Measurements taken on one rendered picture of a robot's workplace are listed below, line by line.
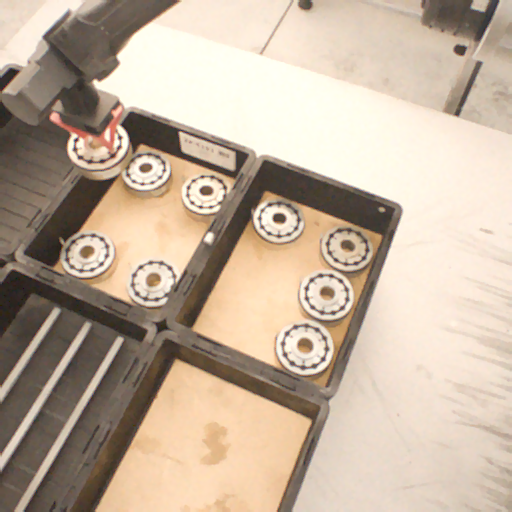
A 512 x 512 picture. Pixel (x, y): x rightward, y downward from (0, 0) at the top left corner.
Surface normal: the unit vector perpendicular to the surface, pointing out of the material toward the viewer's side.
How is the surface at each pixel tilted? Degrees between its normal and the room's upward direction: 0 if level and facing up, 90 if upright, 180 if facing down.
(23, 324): 0
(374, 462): 0
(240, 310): 0
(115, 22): 92
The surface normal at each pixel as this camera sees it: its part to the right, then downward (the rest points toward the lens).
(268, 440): 0.04, -0.47
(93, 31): -0.40, 0.82
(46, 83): 0.63, 0.07
